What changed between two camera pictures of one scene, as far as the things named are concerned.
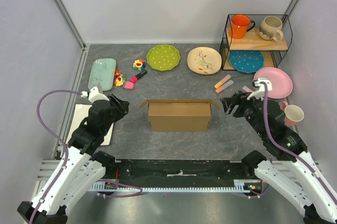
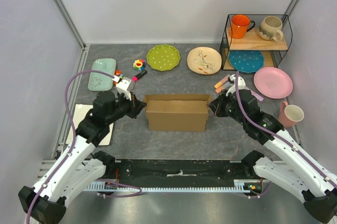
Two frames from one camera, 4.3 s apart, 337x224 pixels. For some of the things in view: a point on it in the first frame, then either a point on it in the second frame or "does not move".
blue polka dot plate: x=246 y=61 does not move
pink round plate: x=281 y=83 does not move
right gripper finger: x=231 y=105 -> x=217 y=105
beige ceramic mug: x=270 y=28 does not move
